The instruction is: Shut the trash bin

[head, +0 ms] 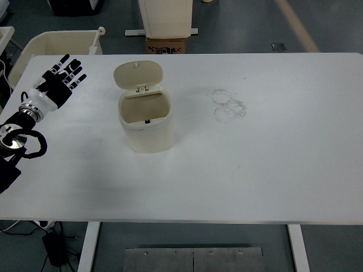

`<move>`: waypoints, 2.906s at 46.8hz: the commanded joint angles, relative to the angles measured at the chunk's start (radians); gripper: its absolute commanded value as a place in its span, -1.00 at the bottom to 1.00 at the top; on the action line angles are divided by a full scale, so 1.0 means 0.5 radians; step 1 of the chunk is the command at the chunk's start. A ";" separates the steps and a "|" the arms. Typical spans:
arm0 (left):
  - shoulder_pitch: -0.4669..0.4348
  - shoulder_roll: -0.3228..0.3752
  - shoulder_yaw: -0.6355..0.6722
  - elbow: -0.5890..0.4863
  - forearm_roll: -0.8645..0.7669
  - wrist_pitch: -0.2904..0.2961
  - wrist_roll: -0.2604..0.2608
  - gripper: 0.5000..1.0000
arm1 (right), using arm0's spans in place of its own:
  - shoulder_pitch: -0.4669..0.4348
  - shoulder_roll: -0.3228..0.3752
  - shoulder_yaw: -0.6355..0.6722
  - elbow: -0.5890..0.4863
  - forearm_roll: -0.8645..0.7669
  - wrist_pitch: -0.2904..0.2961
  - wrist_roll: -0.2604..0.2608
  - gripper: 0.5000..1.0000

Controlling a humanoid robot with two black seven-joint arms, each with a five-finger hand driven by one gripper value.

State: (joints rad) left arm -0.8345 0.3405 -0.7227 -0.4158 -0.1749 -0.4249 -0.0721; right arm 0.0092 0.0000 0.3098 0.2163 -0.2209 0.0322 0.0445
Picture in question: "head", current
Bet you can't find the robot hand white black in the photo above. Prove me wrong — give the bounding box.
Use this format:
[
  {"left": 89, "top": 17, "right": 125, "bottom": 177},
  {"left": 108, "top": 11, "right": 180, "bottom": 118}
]
[{"left": 27, "top": 53, "right": 88, "bottom": 116}]

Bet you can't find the small cream trash bin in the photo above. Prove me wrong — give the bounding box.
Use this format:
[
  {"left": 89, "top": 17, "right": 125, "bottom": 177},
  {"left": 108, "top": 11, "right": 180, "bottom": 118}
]
[{"left": 113, "top": 61, "right": 174, "bottom": 154}]

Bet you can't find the tall cream plastic bin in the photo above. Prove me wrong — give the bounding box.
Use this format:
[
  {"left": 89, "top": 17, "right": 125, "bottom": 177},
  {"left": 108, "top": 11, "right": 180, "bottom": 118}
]
[{"left": 138, "top": 0, "right": 194, "bottom": 39}]

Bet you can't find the large cream plastic tub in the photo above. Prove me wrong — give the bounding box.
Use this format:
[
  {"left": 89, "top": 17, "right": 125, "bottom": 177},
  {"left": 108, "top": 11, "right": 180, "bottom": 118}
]
[{"left": 7, "top": 26, "right": 106, "bottom": 89}]

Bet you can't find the black box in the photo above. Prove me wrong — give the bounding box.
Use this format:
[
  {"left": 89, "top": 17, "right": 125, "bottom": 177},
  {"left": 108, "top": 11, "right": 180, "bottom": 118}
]
[{"left": 49, "top": 0, "right": 94, "bottom": 16}]

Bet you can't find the white metal floor bar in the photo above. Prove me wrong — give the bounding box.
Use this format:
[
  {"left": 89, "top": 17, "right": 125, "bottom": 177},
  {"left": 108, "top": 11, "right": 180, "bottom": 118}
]
[{"left": 125, "top": 27, "right": 200, "bottom": 37}]

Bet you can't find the brown cardboard box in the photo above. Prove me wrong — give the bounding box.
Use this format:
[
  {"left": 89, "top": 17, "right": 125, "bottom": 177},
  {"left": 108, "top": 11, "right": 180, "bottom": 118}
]
[{"left": 145, "top": 37, "right": 188, "bottom": 54}]

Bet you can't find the black power adapter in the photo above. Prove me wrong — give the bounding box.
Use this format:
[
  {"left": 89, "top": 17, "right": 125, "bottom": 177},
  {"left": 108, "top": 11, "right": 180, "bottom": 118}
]
[{"left": 41, "top": 231, "right": 69, "bottom": 267}]

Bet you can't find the white table leg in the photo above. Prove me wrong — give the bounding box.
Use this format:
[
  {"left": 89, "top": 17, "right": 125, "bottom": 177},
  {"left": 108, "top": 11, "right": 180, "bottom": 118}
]
[
  {"left": 77, "top": 222, "right": 101, "bottom": 272},
  {"left": 286, "top": 224, "right": 311, "bottom": 272}
]

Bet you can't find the grey metal plate with screws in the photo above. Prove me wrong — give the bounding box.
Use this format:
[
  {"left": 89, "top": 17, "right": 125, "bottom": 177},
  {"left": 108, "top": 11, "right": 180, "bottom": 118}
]
[{"left": 123, "top": 246, "right": 265, "bottom": 272}]

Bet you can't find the white cable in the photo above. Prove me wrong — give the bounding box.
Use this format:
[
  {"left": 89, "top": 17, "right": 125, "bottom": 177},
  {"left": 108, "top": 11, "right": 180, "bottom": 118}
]
[{"left": 0, "top": 220, "right": 19, "bottom": 233}]

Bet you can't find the black cable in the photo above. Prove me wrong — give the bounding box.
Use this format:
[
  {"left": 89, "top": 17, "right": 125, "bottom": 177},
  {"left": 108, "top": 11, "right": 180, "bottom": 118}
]
[{"left": 0, "top": 222, "right": 44, "bottom": 236}]

